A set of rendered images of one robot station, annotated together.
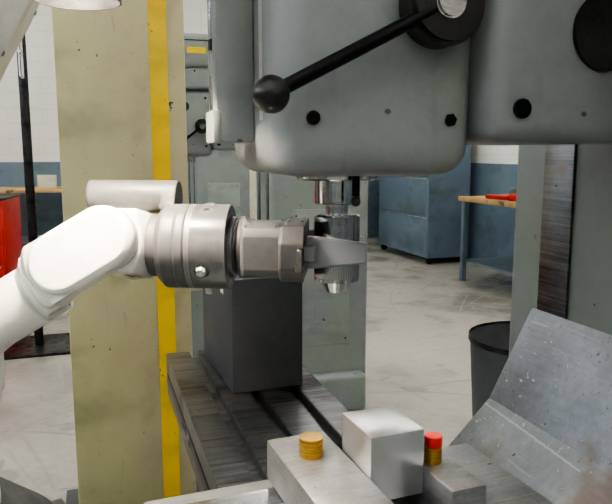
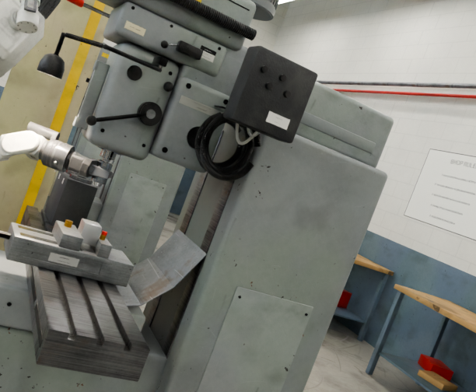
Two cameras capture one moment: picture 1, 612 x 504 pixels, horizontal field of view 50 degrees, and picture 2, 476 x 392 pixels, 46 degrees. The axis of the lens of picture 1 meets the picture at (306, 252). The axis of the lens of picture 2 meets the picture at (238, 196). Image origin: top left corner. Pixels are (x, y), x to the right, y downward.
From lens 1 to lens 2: 1.15 m
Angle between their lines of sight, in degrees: 9
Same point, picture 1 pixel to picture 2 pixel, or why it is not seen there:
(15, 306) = not seen: outside the picture
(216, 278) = (59, 166)
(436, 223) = not seen: hidden behind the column
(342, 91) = (113, 126)
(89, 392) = not seen: outside the picture
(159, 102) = (71, 83)
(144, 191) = (47, 131)
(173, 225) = (52, 145)
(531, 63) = (171, 138)
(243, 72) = (90, 109)
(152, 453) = not seen: outside the picture
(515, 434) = (149, 267)
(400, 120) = (128, 140)
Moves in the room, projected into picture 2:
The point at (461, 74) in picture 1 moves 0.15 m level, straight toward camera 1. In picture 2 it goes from (151, 134) to (137, 128)
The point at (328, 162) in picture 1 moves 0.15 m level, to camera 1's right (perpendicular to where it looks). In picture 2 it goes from (103, 144) to (151, 162)
